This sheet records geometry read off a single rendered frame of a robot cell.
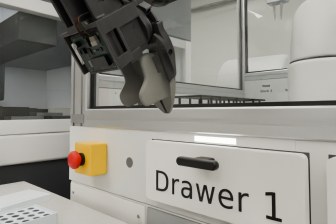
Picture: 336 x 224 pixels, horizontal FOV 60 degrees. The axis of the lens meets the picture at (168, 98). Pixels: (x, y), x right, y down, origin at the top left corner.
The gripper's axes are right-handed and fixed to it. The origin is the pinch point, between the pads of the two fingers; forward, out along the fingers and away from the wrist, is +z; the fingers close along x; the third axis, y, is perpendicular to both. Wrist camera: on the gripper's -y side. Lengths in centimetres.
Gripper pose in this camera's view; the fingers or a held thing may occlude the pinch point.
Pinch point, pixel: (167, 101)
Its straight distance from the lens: 39.8
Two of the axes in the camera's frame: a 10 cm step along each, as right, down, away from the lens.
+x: 7.3, -0.3, -6.8
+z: 3.9, 8.4, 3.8
